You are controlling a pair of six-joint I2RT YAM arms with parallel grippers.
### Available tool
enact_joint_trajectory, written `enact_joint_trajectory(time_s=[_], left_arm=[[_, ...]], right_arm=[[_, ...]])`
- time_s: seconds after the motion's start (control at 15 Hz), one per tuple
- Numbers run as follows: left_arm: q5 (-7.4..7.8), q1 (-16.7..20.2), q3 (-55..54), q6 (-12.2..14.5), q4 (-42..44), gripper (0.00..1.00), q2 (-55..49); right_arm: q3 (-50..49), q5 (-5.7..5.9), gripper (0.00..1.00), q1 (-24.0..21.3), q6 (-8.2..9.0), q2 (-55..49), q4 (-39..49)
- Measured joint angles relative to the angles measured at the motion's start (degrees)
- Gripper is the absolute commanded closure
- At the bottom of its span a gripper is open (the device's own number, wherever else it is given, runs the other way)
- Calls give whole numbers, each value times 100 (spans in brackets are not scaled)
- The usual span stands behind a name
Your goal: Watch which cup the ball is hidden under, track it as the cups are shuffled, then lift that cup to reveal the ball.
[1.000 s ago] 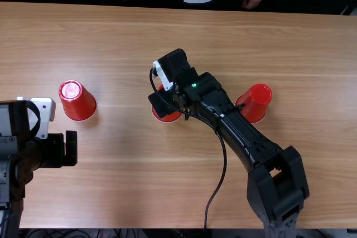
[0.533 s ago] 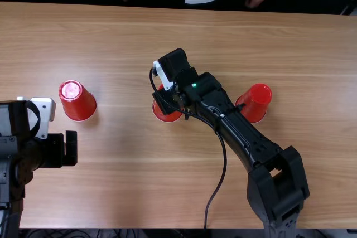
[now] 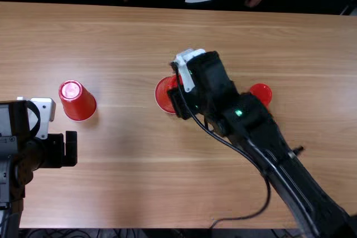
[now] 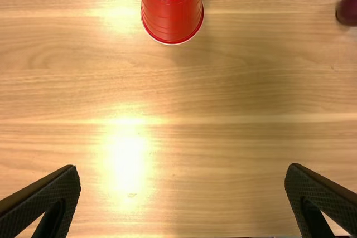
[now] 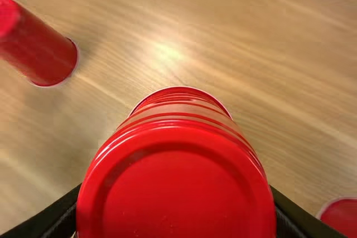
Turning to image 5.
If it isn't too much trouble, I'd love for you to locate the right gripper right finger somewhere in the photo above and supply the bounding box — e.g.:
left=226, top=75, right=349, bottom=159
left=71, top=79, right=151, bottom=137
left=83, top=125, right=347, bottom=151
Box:
left=269, top=184, right=349, bottom=238

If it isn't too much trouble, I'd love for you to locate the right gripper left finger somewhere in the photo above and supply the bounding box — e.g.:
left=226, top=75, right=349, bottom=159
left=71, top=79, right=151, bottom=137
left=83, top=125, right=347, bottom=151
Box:
left=0, top=182, right=83, bottom=238

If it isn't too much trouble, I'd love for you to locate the red cup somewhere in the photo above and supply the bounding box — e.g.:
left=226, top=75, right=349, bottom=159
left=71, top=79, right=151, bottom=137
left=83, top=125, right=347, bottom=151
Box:
left=75, top=86, right=277, bottom=238
left=315, top=196, right=357, bottom=238
left=0, top=0, right=80, bottom=88

